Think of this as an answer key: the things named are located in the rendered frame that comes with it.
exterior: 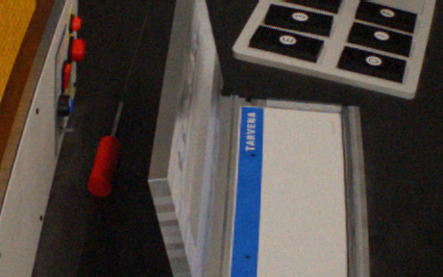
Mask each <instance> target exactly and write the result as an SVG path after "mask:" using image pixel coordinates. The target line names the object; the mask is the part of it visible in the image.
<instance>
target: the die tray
mask: <svg viewBox="0 0 443 277"><path fill-rule="evenodd" d="M259 1H260V2H259V3H258V6H257V8H256V9H255V11H254V13H253V14H252V15H251V17H250V19H249V20H248V22H247V24H246V26H245V27H244V29H243V31H242V32H241V34H240V36H239V38H238V39H237V41H236V43H235V45H234V47H233V53H232V55H233V57H234V58H235V59H238V60H243V61H247V62H252V63H258V64H261V65H266V66H271V67H276V68H279V69H284V70H289V71H294V72H299V73H304V74H308V75H309V76H312V77H316V78H321V79H326V80H331V81H335V82H339V83H344V84H348V85H352V86H357V87H361V88H365V89H369V90H373V91H378V92H382V93H386V94H390V95H394V96H399V97H403V98H407V99H410V98H412V97H414V95H415V93H416V87H417V83H418V80H419V76H420V71H421V67H422V64H423V63H422V60H423V59H424V56H425V49H426V45H427V43H428V42H427V39H428V36H429V34H430V27H431V19H432V16H433V10H434V7H435V5H434V4H435V1H436V0H366V1H371V2H375V3H376V4H381V5H385V6H388V7H394V8H396V9H398V10H402V11H407V12H412V13H418V15H417V21H416V22H417V24H416V26H415V29H414V35H413V34H411V33H409V32H404V31H400V30H396V29H390V28H386V27H385V26H382V25H378V24H374V23H369V22H364V21H360V20H359V19H355V15H356V11H357V5H358V3H359V1H360V0H344V2H343V4H342V5H341V7H340V9H339V14H334V13H328V12H324V11H319V10H315V9H310V8H306V7H305V6H301V5H296V4H291V3H286V2H282V1H277V0H259ZM270 3H272V4H277V5H278V6H284V7H290V8H296V9H302V10H309V11H310V12H314V13H325V14H330V15H333V25H332V31H331V35H330V37H329V38H328V37H323V36H317V35H312V34H306V33H300V32H299V31H294V30H288V29H283V28H276V27H270V26H265V27H270V28H274V29H279V30H284V31H288V32H292V33H297V34H301V35H302V36H307V37H310V38H319V39H322V40H324V41H325V43H324V48H323V50H322V52H321V56H320V58H319V60H318V62H317V63H311V62H309V61H304V60H300V59H296V58H291V57H287V56H283V55H279V54H274V53H269V52H266V51H265V50H260V49H257V48H252V47H250V46H249V39H250V38H251V36H252V34H253V33H254V31H255V30H256V28H257V27H258V25H259V24H260V26H264V19H265V16H266V14H267V12H268V9H269V7H270V5H269V4H270ZM354 21H356V22H361V23H363V24H366V25H371V26H375V27H380V28H384V29H388V30H389V31H393V32H398V33H403V34H407V35H411V36H413V39H412V46H411V49H410V52H409V54H410V55H409V58H407V57H403V56H398V55H395V54H393V53H389V52H384V51H381V50H376V49H371V48H367V47H363V46H362V45H357V44H352V43H348V35H349V33H350V32H351V31H350V29H351V27H352V25H353V22H354ZM345 45H346V46H351V47H355V48H359V49H364V50H366V51H369V52H374V53H378V54H383V55H386V56H392V57H396V58H399V59H400V60H405V61H406V71H405V75H404V81H403V84H400V83H398V82H393V81H389V80H384V79H380V78H376V77H371V76H366V75H362V74H357V73H354V72H352V71H349V70H344V69H340V68H338V64H339V57H340V55H341V53H342V51H343V48H344V46H345Z"/></svg>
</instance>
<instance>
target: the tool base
mask: <svg viewBox="0 0 443 277"><path fill-rule="evenodd" d="M245 99H246V98H238V95H231V97H225V96H221V94H220V101H221V111H220V122H219V130H220V132H219V144H218V157H217V162H216V172H215V178H213V184H212V190H213V209H212V221H211V234H210V243H209V265H208V267H207V277H229V264H230V254H231V248H232V230H233V214H234V189H235V181H236V164H237V146H238V129H239V113H240V107H241V106H255V108H266V100H262V99H251V100H252V101H251V102H246V101H245ZM348 107H349V118H350V130H351V143H352V151H351V154H352V166H353V177H354V200H355V224H356V245H357V251H356V256H357V266H356V268H357V277H369V272H370V268H369V249H368V243H369V240H368V231H367V227H368V221H367V212H366V208H367V203H366V192H365V174H364V163H363V154H362V133H361V124H360V114H359V107H358V106H348ZM338 114H339V116H340V128H341V141H342V156H343V169H344V196H345V223H346V233H345V236H346V249H347V250H346V262H347V267H346V274H347V277H349V270H348V264H349V258H348V247H349V245H348V234H347V229H348V220H347V194H346V182H345V178H346V168H345V155H344V141H343V129H342V115H341V113H338Z"/></svg>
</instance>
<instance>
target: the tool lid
mask: <svg viewBox="0 0 443 277"><path fill-rule="evenodd" d="M222 86H223V79H222V74H221V69H220V65H219V61H218V56H217V51H216V46H215V41H214V36H213V32H212V28H211V23H209V14H208V9H207V4H206V0H177V3H176V10H175V15H174V21H173V28H172V34H171V37H170V40H169V46H168V52H167V59H166V65H165V71H164V77H163V84H162V91H161V97H160V108H159V115H158V122H157V128H156V134H155V141H154V147H153V154H152V160H151V167H150V173H149V180H148V182H149V186H150V190H151V193H152V197H153V201H154V205H155V209H156V213H157V217H158V221H159V225H160V231H161V234H162V238H163V242H164V246H166V249H167V253H168V257H169V261H170V264H171V267H172V271H173V274H174V277H207V267H208V265H209V243H210V234H211V221H212V209H213V190H212V184H213V178H215V172H216V162H217V157H218V144H219V132H220V130H219V122H220V111H221V101H220V89H222Z"/></svg>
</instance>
